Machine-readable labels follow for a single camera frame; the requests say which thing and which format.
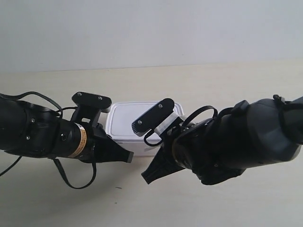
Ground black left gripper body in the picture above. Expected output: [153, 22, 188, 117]
[78, 117, 110, 163]

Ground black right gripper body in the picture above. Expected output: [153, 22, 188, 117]
[168, 122, 213, 173]

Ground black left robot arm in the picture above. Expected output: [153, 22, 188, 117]
[0, 92, 134, 163]

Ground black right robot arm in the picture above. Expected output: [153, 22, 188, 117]
[142, 95, 303, 185]

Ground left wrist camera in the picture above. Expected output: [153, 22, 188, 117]
[71, 92, 112, 127]

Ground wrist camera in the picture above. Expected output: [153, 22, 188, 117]
[71, 92, 112, 127]
[131, 98, 184, 137]

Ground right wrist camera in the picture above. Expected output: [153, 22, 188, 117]
[131, 98, 184, 137]

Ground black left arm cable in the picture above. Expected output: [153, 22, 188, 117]
[0, 91, 98, 189]

